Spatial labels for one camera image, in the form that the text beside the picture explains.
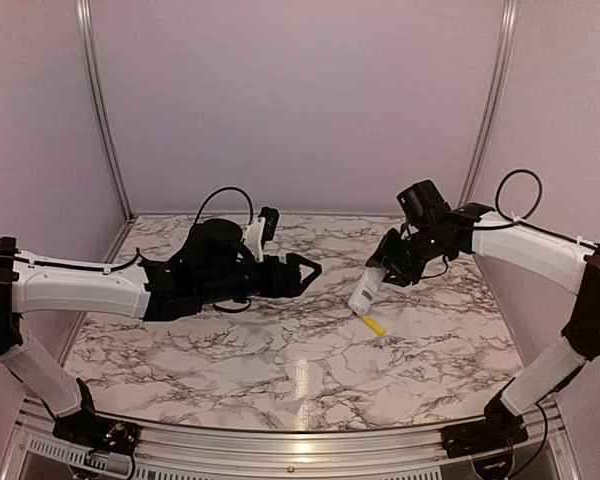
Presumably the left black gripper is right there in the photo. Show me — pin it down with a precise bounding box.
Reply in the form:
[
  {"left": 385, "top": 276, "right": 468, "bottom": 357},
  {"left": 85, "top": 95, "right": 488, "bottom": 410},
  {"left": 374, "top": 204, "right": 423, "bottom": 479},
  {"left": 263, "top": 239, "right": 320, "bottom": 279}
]
[{"left": 198, "top": 251, "right": 323, "bottom": 306}]

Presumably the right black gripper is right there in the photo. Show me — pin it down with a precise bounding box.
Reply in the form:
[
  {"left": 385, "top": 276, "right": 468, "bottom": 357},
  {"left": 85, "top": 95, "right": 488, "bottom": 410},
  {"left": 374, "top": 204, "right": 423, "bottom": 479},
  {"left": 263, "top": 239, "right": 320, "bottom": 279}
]
[{"left": 367, "top": 223, "right": 453, "bottom": 286}]

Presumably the white remote control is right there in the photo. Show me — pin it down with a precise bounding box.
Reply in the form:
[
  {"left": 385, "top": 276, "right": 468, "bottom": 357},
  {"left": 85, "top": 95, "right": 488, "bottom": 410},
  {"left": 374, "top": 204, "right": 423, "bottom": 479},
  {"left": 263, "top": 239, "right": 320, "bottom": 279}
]
[{"left": 348, "top": 267, "right": 386, "bottom": 316}]

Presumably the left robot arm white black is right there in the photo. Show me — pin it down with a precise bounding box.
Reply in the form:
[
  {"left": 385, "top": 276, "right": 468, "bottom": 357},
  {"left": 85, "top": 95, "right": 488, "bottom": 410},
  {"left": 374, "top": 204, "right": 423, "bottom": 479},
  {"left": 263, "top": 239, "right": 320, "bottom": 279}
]
[{"left": 0, "top": 209, "right": 322, "bottom": 449}]

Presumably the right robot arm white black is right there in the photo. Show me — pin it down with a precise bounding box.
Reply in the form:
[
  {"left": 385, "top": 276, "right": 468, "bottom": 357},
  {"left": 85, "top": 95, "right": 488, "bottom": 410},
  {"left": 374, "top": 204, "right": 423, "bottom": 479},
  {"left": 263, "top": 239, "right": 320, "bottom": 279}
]
[{"left": 348, "top": 180, "right": 600, "bottom": 458}]

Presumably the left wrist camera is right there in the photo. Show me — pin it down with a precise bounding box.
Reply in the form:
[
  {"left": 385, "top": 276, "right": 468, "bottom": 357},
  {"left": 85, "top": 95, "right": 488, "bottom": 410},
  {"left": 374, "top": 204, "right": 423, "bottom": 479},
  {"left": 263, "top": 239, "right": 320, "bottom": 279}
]
[{"left": 243, "top": 207, "right": 280, "bottom": 263}]

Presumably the yellow handled screwdriver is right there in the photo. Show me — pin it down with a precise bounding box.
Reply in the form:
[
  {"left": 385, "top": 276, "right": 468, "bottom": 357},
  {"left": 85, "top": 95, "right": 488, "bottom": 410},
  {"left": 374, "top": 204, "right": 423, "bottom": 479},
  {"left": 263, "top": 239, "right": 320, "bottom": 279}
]
[{"left": 359, "top": 315, "right": 386, "bottom": 336}]

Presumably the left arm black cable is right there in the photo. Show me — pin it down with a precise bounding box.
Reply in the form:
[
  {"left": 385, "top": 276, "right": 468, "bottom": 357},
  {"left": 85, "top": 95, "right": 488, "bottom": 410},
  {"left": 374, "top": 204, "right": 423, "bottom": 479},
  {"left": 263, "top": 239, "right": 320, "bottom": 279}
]
[{"left": 193, "top": 186, "right": 256, "bottom": 226}]

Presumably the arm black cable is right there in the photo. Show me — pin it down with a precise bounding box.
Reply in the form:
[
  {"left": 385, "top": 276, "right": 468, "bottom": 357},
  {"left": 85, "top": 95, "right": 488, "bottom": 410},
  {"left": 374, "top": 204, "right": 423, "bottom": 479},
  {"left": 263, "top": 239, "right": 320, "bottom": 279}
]
[
  {"left": 495, "top": 169, "right": 544, "bottom": 224},
  {"left": 193, "top": 186, "right": 256, "bottom": 226}
]

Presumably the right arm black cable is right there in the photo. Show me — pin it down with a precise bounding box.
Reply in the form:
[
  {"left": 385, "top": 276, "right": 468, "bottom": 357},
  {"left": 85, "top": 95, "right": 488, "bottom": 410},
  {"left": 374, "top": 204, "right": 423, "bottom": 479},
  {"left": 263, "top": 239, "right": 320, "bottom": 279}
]
[{"left": 495, "top": 169, "right": 544, "bottom": 224}]

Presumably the right aluminium frame post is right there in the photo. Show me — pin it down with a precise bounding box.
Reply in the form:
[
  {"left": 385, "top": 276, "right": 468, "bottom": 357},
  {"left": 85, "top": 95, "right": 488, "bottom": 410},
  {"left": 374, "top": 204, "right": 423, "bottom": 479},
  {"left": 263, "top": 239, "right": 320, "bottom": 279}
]
[{"left": 458, "top": 0, "right": 520, "bottom": 205}]

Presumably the aluminium frame post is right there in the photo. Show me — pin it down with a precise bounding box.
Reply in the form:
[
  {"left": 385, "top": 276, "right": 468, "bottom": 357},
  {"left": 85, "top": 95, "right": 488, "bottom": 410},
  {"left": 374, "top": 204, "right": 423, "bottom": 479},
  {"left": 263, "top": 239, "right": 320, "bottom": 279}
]
[
  {"left": 75, "top": 0, "right": 134, "bottom": 223},
  {"left": 458, "top": 0, "right": 520, "bottom": 205}
]

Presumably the front aluminium rail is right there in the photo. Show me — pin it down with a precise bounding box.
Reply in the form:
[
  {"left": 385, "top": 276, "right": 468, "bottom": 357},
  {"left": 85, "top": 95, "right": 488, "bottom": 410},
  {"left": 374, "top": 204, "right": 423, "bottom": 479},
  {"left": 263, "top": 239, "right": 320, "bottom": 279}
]
[{"left": 9, "top": 412, "right": 581, "bottom": 480}]

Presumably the left aluminium frame post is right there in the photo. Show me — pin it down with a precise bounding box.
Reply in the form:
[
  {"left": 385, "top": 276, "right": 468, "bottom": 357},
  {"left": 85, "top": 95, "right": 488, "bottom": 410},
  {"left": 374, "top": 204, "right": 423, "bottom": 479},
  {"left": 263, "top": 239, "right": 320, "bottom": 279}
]
[{"left": 75, "top": 0, "right": 134, "bottom": 223}]

